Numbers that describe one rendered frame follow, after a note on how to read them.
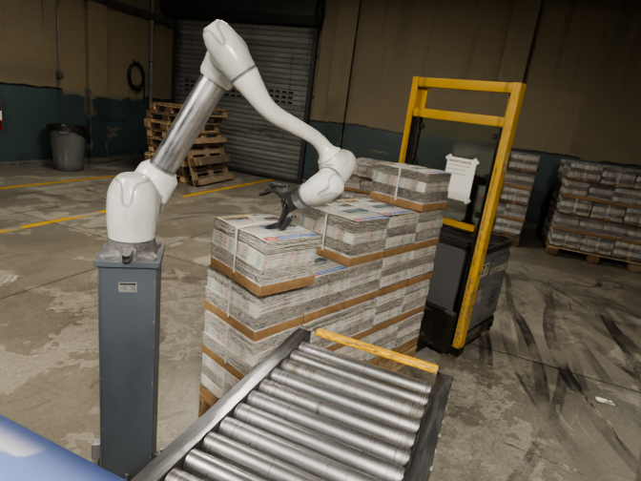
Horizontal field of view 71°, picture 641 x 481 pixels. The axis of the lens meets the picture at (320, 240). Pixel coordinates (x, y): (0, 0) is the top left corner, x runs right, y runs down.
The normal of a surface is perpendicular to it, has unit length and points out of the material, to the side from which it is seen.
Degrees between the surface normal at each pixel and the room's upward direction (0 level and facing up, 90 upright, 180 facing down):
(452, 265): 90
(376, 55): 90
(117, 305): 90
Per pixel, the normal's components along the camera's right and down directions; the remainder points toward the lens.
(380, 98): -0.39, 0.22
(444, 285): -0.69, 0.12
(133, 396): 0.24, 0.30
